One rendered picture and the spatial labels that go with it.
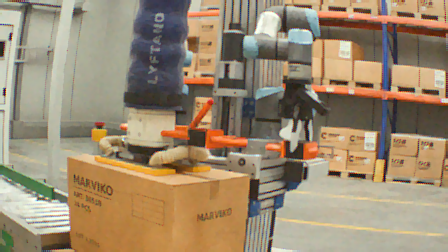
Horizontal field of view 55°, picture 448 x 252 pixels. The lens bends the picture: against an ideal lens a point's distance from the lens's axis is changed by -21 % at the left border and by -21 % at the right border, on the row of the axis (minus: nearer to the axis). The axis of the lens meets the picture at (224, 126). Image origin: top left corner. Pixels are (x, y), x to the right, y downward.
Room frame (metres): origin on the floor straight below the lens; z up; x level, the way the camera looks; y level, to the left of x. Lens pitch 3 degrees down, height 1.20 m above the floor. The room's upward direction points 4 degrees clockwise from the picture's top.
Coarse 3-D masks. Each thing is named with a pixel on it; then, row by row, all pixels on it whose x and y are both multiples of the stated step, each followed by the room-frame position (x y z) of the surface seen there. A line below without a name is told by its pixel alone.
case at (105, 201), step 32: (96, 192) 1.77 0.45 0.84; (128, 192) 1.66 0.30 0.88; (160, 192) 1.57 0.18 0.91; (192, 192) 1.60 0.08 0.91; (224, 192) 1.74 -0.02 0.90; (96, 224) 1.77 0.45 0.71; (128, 224) 1.66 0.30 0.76; (160, 224) 1.57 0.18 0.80; (192, 224) 1.61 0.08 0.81; (224, 224) 1.75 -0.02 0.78
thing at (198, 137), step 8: (192, 128) 1.73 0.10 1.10; (200, 128) 1.76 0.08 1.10; (192, 136) 1.71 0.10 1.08; (200, 136) 1.68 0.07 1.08; (208, 136) 1.67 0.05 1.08; (216, 136) 1.70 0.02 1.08; (192, 144) 1.69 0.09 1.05; (200, 144) 1.68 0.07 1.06; (208, 144) 1.67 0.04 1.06; (216, 144) 1.71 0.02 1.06
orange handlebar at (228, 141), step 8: (120, 128) 1.95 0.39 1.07; (176, 128) 2.04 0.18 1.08; (184, 128) 2.07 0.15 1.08; (168, 136) 1.79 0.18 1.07; (176, 136) 1.76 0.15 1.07; (184, 136) 1.74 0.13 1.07; (224, 136) 1.65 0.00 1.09; (232, 136) 1.67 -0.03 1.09; (224, 144) 1.65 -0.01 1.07; (232, 144) 1.63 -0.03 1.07; (240, 144) 1.61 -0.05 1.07; (272, 144) 1.55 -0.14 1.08; (280, 144) 1.58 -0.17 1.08; (312, 152) 1.47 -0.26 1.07
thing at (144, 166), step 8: (96, 160) 1.85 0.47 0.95; (104, 160) 1.82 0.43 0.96; (112, 160) 1.79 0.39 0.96; (120, 160) 1.78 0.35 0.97; (128, 160) 1.80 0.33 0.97; (136, 160) 1.81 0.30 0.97; (144, 160) 1.74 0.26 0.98; (128, 168) 1.74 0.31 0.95; (136, 168) 1.71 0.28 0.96; (144, 168) 1.69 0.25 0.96; (152, 168) 1.69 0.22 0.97; (160, 168) 1.71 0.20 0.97; (168, 168) 1.73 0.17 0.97
